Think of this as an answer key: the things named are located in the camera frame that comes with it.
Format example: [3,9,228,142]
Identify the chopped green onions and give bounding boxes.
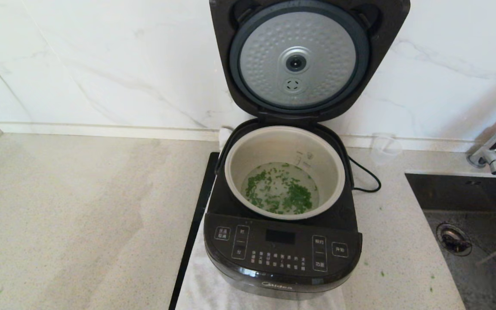
[244,163,319,215]

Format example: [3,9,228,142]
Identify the grey inner cooking pot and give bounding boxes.
[224,125,347,221]

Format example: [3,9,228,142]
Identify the black rice cooker base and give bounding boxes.
[203,118,363,300]

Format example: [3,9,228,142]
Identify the black flat strip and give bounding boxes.
[169,152,221,310]

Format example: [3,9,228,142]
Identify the white cloth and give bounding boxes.
[175,127,347,310]

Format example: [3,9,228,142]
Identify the round sink drain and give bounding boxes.
[436,223,473,257]

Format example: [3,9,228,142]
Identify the steel sink basin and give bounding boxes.
[404,173,496,310]

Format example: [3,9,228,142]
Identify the chrome faucet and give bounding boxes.
[466,113,496,176]

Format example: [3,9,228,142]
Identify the black power cord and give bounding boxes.
[350,157,382,193]

